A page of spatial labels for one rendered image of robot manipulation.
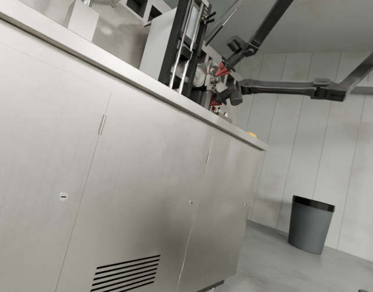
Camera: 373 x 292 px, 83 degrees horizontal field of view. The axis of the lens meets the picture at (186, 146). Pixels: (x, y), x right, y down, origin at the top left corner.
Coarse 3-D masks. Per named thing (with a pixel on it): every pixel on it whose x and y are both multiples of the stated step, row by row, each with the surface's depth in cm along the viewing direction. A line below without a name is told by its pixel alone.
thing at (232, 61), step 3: (234, 54) 117; (222, 57) 119; (231, 57) 118; (234, 57) 117; (237, 57) 117; (225, 60) 117; (228, 60) 119; (231, 60) 118; (234, 60) 118; (237, 60) 118; (225, 63) 117; (228, 63) 117; (231, 63) 119; (234, 63) 119; (231, 66) 120; (231, 69) 122; (234, 69) 123
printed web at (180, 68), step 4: (180, 60) 124; (172, 64) 128; (180, 64) 123; (184, 64) 120; (204, 64) 128; (180, 68) 122; (204, 68) 126; (168, 80) 129; (176, 80) 124; (168, 84) 131; (176, 84) 127; (204, 84) 140; (216, 84) 133; (172, 88) 134; (176, 88) 132
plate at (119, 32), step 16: (32, 0) 90; (48, 0) 94; (64, 0) 98; (96, 0) 108; (48, 16) 94; (64, 16) 99; (112, 16) 114; (128, 16) 121; (96, 32) 109; (112, 32) 115; (128, 32) 122; (144, 32) 129; (112, 48) 116; (128, 48) 123; (144, 48) 131
